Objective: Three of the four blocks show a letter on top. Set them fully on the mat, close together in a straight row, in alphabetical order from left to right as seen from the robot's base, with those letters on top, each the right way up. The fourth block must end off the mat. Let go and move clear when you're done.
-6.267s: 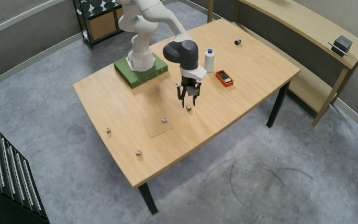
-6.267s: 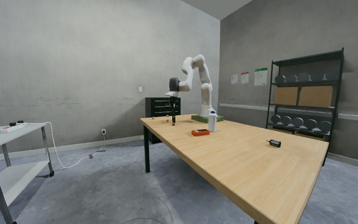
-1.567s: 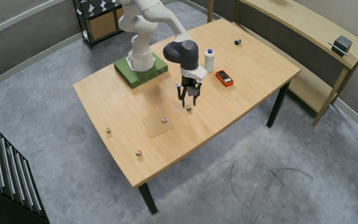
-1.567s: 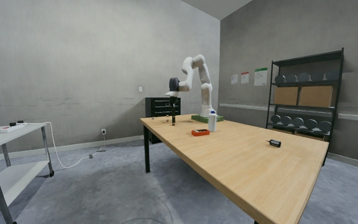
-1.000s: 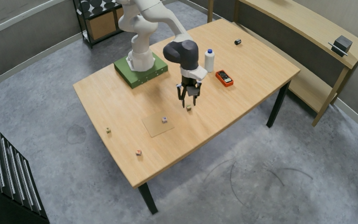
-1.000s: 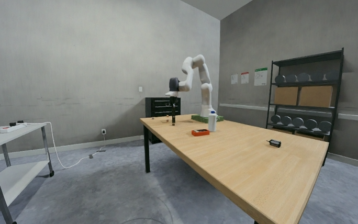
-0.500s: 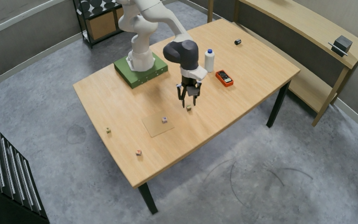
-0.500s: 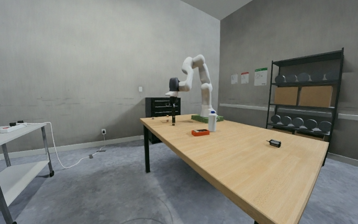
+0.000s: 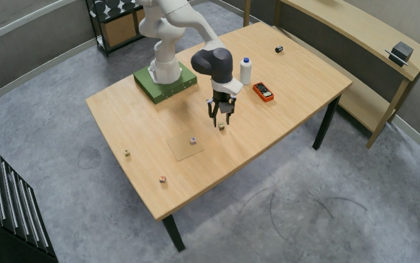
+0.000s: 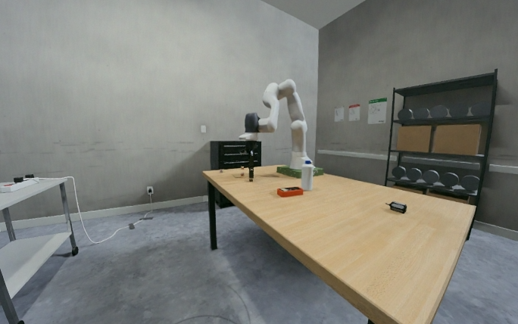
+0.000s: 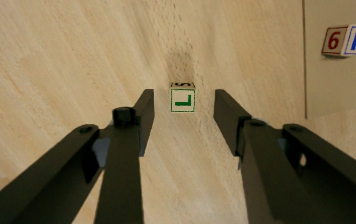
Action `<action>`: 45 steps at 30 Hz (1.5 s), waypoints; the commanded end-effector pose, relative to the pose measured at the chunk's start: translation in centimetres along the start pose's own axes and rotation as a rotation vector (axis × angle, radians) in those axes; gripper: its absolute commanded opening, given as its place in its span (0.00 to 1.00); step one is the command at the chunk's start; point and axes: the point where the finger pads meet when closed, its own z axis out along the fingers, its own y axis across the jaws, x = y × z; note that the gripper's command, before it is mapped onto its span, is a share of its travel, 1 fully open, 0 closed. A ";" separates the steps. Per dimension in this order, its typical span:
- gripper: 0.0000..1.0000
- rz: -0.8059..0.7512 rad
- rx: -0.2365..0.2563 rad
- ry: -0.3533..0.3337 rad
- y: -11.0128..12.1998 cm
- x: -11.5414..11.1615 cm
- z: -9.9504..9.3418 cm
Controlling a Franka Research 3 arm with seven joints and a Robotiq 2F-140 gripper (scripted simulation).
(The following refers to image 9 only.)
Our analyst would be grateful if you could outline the orange digital multimeter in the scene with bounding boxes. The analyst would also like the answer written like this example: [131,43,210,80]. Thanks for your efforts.
[253,82,274,102]

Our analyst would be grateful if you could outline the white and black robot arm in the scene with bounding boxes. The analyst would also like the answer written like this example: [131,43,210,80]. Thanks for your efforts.
[134,0,243,96]

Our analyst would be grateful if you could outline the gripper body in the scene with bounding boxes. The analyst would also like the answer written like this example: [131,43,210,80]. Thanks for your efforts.
[212,89,231,104]

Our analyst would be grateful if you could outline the white bottle with blue cap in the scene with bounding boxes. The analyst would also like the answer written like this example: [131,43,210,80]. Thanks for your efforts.
[239,58,252,85]

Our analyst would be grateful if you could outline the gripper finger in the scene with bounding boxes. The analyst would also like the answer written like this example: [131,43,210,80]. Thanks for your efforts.
[226,95,236,125]
[206,99,220,127]

